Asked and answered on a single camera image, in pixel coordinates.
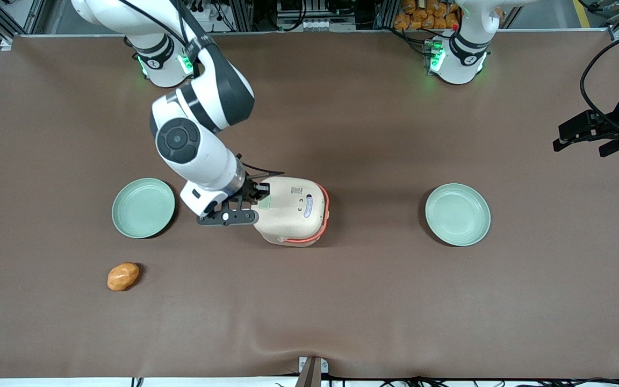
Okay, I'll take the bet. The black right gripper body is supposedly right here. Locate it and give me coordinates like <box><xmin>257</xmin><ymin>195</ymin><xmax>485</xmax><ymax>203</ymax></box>
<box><xmin>222</xmin><ymin>180</ymin><xmax>260</xmax><ymax>212</ymax></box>

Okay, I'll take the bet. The cream rice cooker orange trim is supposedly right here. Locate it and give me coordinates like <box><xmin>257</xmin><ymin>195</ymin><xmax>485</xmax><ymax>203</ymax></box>
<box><xmin>253</xmin><ymin>176</ymin><xmax>330</xmax><ymax>247</ymax></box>

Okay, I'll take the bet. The pale green round plate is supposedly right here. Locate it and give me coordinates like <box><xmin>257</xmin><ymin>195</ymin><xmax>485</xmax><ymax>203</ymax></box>
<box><xmin>112</xmin><ymin>178</ymin><xmax>176</xmax><ymax>239</ymax></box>
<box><xmin>425</xmin><ymin>183</ymin><xmax>492</xmax><ymax>247</ymax></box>

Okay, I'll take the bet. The brown table mat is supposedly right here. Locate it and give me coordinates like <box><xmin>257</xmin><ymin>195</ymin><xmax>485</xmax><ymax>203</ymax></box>
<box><xmin>0</xmin><ymin>32</ymin><xmax>619</xmax><ymax>379</ymax></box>

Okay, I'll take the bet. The brown potato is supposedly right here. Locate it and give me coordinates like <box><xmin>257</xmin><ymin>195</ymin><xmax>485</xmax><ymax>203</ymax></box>
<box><xmin>107</xmin><ymin>262</ymin><xmax>141</xmax><ymax>292</ymax></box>

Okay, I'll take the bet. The grey power strip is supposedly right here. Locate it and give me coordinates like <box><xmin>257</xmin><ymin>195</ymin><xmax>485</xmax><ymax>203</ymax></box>
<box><xmin>277</xmin><ymin>16</ymin><xmax>356</xmax><ymax>32</ymax></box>

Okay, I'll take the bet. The pile of orange toy food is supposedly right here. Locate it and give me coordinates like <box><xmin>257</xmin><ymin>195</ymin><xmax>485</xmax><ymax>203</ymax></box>
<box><xmin>394</xmin><ymin>0</ymin><xmax>459</xmax><ymax>31</ymax></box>

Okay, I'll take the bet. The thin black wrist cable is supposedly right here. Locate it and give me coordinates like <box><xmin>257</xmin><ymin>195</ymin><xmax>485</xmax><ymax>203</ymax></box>
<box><xmin>237</xmin><ymin>155</ymin><xmax>286</xmax><ymax>179</ymax></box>

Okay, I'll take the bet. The thick black looping cable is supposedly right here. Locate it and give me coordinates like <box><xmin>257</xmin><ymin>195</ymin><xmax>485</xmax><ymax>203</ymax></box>
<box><xmin>580</xmin><ymin>32</ymin><xmax>619</xmax><ymax>135</ymax></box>

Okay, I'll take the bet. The metal table bracket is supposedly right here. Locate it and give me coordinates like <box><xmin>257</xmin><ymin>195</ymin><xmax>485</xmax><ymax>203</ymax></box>
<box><xmin>295</xmin><ymin>356</ymin><xmax>329</xmax><ymax>387</ymax></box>

